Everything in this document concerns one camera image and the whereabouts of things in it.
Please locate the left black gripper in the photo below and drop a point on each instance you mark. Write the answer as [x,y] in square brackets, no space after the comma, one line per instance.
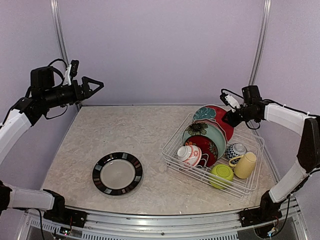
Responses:
[86,91]

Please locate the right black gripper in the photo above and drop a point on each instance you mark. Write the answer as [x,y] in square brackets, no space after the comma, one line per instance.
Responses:
[232,122]

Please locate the red teal floral plate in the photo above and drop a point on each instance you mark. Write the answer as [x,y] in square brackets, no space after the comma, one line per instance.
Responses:
[214,113]

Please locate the black rimmed beige plate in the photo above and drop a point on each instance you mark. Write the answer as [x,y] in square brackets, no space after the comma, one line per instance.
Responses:
[117,173]

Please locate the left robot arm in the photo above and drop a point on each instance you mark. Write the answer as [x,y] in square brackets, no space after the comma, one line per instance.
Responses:
[49,88]

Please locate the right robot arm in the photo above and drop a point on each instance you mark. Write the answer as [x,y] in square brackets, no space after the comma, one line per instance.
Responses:
[302,139]

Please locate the pink scalloped plate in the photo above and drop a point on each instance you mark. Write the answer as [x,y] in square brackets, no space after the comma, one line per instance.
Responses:
[215,125]

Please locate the light teal floral plate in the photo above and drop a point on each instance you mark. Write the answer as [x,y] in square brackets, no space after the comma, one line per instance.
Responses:
[188,132]

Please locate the blue white patterned cup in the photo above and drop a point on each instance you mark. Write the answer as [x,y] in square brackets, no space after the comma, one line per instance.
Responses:
[235,150]

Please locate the red floral bowl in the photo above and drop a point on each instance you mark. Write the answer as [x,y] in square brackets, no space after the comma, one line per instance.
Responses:
[208,148]

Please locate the yellow mug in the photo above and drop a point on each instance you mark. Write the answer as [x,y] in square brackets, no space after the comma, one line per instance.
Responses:
[243,165]

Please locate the white red patterned bowl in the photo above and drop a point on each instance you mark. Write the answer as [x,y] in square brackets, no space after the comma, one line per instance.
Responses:
[189,156]

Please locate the lime green bowl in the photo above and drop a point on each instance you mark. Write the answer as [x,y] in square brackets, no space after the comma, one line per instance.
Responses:
[222,176]

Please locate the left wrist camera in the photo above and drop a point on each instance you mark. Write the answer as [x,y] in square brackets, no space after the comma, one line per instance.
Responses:
[71,72]

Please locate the white wire dish rack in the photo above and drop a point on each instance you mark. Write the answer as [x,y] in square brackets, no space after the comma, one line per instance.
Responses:
[239,187]

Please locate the left aluminium corner post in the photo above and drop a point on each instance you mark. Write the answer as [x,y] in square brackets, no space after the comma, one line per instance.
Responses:
[54,5]

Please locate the aluminium corner post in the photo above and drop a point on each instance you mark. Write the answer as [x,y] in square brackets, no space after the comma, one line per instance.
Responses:
[261,41]
[54,5]

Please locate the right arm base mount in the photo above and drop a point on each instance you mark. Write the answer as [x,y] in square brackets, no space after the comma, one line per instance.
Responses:
[254,216]

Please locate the right aluminium corner post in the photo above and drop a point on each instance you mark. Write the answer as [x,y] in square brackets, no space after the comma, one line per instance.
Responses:
[261,41]

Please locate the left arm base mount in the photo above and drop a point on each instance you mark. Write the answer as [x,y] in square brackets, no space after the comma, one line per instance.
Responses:
[70,217]

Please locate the aluminium front rail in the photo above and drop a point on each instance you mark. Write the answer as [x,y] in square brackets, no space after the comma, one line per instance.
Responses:
[101,225]

